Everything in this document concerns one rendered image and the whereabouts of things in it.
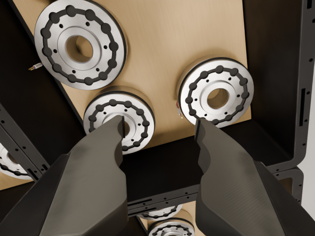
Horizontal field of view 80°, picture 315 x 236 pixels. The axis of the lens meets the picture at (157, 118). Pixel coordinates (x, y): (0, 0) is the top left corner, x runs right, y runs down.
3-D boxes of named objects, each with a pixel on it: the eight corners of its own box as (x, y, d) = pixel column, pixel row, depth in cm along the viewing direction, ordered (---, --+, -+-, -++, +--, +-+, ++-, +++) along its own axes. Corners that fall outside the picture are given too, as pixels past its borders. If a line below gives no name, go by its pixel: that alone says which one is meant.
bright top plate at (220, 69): (170, 74, 25) (170, 76, 24) (248, 47, 23) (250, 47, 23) (190, 135, 29) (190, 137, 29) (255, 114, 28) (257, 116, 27)
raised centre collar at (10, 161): (-5, 148, 28) (-8, 151, 27) (23, 137, 27) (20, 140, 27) (18, 171, 30) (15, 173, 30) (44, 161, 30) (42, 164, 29)
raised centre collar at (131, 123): (95, 119, 26) (94, 121, 26) (127, 106, 26) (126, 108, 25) (112, 144, 29) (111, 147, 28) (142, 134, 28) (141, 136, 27)
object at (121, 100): (69, 108, 26) (68, 110, 26) (136, 81, 25) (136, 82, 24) (106, 160, 31) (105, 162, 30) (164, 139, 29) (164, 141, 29)
